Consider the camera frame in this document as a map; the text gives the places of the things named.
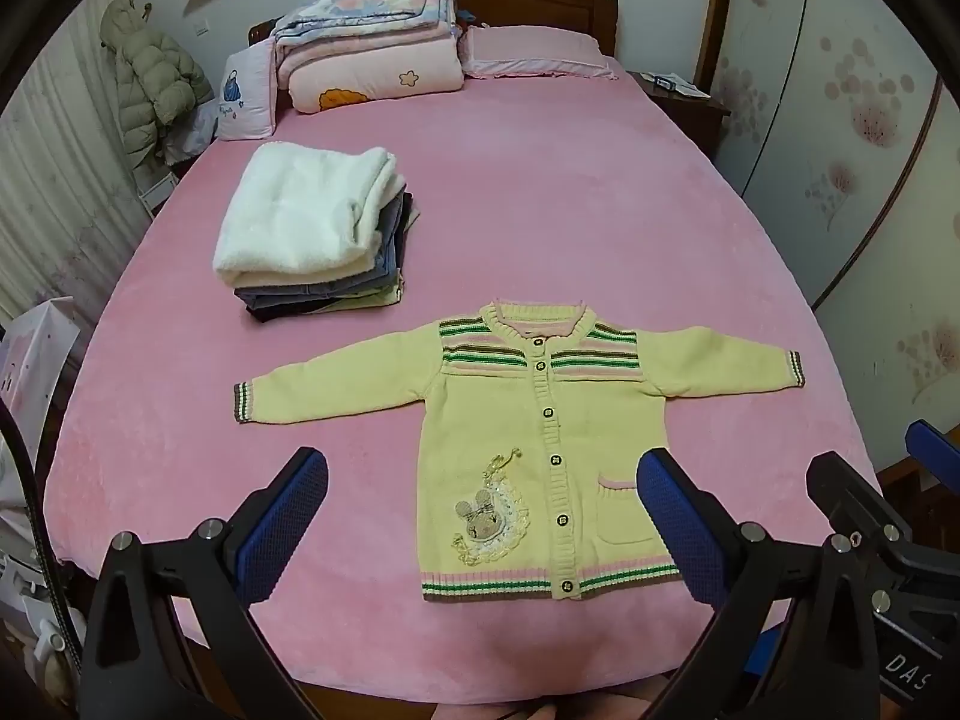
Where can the yellow knit cardigan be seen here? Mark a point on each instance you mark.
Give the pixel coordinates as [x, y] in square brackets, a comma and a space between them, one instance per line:
[480, 427]

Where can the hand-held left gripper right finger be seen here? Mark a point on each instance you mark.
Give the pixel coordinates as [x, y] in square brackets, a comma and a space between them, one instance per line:
[675, 517]

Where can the wooden headboard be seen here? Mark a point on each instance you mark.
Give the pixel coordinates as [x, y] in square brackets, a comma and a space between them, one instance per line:
[540, 4]

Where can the pale yellow folded garment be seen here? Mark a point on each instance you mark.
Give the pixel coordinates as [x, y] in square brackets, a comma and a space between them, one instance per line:
[367, 296]

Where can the black folded garment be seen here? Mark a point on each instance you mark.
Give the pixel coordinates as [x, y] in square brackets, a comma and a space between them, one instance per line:
[277, 309]

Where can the white printed cushion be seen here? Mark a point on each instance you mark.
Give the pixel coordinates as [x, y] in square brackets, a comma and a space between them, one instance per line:
[244, 94]

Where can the white fleece folded garment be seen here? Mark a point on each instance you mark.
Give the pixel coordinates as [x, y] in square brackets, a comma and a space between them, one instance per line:
[300, 210]

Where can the white curtain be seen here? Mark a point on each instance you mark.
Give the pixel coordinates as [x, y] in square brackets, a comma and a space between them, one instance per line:
[60, 202]

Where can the pink bed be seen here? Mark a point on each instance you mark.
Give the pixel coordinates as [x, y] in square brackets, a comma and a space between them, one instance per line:
[570, 210]

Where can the floral folded quilt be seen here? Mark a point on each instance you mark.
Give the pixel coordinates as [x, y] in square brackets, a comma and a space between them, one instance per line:
[367, 0]

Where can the grey-blue folded pants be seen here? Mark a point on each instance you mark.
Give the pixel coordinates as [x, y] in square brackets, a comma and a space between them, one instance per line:
[390, 240]

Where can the wooden nightstand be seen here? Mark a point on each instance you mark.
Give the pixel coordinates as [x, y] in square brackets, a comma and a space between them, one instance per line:
[690, 116]

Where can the floral sliding wardrobe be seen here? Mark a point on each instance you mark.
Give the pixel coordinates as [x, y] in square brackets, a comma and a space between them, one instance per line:
[847, 105]

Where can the green puffer jacket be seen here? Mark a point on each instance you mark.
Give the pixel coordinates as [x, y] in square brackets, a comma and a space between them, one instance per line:
[154, 82]

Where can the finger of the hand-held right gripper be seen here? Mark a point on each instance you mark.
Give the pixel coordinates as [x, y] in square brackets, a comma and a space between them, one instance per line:
[851, 495]
[937, 450]

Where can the pink pillow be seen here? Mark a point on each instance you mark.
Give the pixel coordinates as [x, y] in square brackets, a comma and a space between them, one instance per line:
[532, 52]

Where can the white papers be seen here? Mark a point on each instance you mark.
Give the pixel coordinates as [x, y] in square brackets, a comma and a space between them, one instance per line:
[679, 84]

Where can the pink folded quilt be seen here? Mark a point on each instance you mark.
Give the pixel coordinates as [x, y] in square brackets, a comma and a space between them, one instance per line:
[375, 71]

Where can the white paper bag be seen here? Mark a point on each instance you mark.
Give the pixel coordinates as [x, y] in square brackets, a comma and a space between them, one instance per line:
[37, 360]

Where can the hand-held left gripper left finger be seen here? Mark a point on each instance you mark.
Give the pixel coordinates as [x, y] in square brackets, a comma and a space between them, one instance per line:
[289, 510]

